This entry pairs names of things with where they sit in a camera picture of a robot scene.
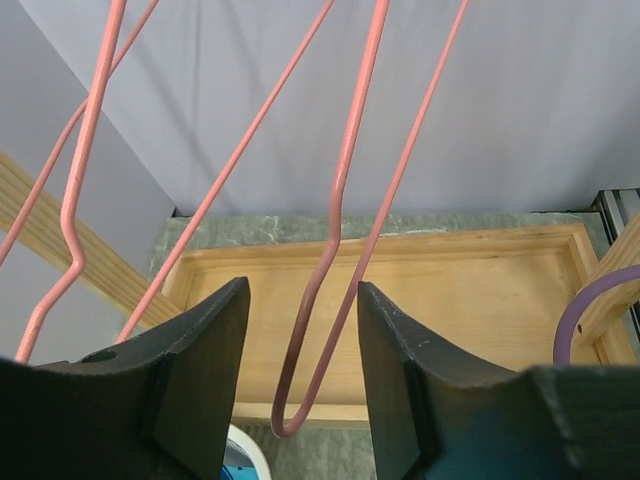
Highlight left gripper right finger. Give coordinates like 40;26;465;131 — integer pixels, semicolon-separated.
357;282;639;479

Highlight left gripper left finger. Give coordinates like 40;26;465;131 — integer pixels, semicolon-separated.
1;277;250;479

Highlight pink wire hanger front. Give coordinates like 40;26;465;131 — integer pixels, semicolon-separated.
269;0;474;440

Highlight white plastic basket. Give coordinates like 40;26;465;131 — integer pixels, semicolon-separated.
222;424;272;480

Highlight blue shark print cloth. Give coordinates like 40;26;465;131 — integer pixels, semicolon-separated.
220;464;258;480

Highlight wooden clothes rack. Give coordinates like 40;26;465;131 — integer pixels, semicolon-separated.
1;152;637;428

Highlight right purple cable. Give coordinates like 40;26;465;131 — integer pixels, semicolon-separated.
552;264;640;366

